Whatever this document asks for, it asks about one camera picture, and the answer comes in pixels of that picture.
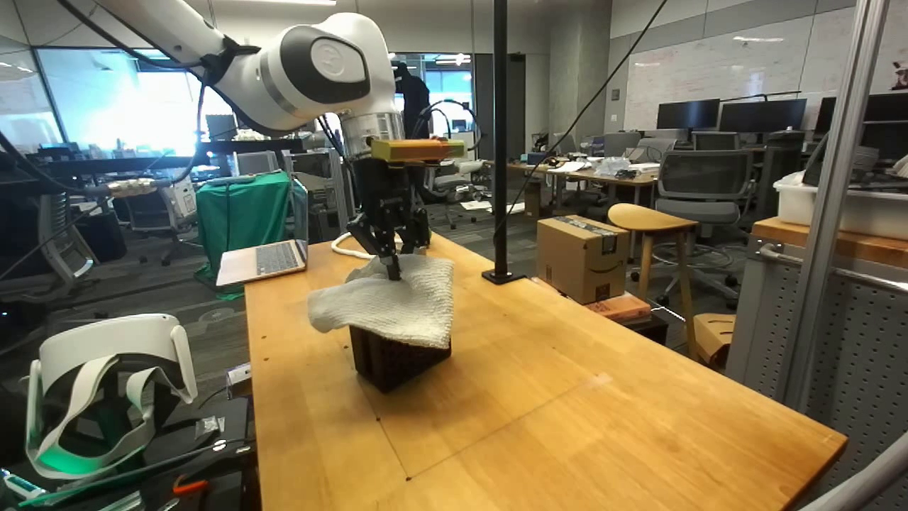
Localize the grey office chair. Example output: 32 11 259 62
657 150 752 257

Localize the aluminium frame post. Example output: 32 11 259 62
780 0 891 413

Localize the black vertical pole stand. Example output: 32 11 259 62
482 0 518 285

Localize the wooden stool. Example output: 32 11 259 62
609 201 696 332

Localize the black plastic basket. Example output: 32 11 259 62
350 326 448 393

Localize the green cloth covered cart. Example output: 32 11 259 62
196 172 311 278

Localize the cardboard box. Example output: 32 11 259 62
538 217 630 305

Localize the white VR headset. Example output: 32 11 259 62
27 314 198 480

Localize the black computer monitor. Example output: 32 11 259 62
657 99 721 130

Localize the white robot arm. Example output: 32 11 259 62
96 0 394 133

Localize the white towel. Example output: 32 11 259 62
308 257 455 349

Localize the silver laptop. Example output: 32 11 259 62
216 240 308 288

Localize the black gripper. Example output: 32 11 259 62
352 160 428 281

